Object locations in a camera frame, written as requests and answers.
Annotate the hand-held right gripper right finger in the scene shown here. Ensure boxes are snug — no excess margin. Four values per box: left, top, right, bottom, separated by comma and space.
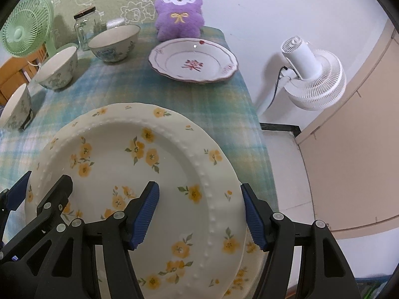
241, 183, 362, 299

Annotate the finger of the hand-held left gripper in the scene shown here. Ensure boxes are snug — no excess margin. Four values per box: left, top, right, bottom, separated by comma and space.
0, 171, 32, 234
0, 174, 74, 256

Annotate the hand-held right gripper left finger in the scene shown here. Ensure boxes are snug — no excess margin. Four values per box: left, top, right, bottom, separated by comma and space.
34, 181, 160, 299

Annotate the yellow floral ceramic plate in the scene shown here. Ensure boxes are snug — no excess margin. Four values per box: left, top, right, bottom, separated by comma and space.
24, 102, 249, 299
223, 237, 269, 299

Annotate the blue floral ceramic bowl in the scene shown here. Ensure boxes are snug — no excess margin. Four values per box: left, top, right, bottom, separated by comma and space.
34, 46, 78, 91
0, 83, 33, 130

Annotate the large grey bowl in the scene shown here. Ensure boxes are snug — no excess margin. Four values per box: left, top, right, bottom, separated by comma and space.
88, 25, 141, 63

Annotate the pink floral scalloped plate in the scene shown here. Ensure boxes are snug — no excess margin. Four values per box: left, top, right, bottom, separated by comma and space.
148, 37, 239, 84

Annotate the wooden chair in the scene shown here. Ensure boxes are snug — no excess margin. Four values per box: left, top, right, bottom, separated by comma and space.
0, 50, 47, 106

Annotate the blue plaid tablecloth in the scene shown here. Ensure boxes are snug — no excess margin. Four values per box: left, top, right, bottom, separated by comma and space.
0, 25, 278, 256

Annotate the beige door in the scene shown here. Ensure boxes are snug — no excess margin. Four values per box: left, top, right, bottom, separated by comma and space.
295, 19, 399, 240

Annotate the white standing fan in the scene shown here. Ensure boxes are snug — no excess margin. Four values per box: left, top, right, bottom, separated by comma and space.
281, 36, 347, 111

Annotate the green desk fan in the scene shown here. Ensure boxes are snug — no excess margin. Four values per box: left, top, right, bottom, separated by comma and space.
1, 0, 78, 60

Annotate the glass jar with dark lid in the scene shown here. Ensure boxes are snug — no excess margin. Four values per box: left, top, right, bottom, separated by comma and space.
74, 7, 99, 51

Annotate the purple plush bunny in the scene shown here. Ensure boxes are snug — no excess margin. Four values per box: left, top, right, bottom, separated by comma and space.
155, 0, 205, 42

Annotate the black fan cable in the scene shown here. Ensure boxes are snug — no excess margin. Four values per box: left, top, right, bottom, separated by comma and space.
257, 65, 289, 113

